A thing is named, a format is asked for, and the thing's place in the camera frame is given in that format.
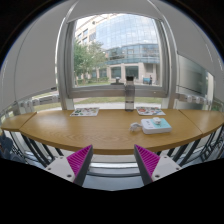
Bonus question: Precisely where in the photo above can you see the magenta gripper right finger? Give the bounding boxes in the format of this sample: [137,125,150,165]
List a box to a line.
[134,145,181,185]

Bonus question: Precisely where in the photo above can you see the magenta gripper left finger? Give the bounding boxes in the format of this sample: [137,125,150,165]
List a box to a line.
[45,145,93,186]

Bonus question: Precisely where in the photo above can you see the white charger plug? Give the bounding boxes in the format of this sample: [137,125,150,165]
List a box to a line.
[153,117,161,125]

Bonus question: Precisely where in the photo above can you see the white power strip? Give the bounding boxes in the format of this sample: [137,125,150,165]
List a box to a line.
[141,118,172,134]

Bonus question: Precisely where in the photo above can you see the curved wooden table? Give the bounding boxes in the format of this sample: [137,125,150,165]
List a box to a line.
[1,109,224,155]

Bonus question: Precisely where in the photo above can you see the left colourful placemat card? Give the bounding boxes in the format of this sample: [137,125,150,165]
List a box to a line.
[71,107,99,117]

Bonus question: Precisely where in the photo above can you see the colourful placemat card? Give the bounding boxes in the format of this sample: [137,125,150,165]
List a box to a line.
[136,107,164,116]
[71,107,99,117]

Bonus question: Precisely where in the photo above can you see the right colourful placemat card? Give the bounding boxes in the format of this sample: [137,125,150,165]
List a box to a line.
[136,107,164,116]

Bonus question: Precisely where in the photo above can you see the clear water bottle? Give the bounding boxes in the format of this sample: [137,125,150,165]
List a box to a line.
[125,76,135,112]

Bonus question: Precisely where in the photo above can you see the white left roller blind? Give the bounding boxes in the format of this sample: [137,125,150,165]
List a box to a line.
[0,0,74,112]

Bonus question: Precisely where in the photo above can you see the white roller blind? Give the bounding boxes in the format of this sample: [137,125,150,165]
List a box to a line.
[152,0,224,101]
[0,0,74,112]

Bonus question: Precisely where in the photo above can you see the white right roller blind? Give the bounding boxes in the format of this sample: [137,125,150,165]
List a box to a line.
[152,0,224,101]

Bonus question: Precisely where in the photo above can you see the white window frame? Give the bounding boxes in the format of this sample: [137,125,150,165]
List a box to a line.
[56,0,178,110]

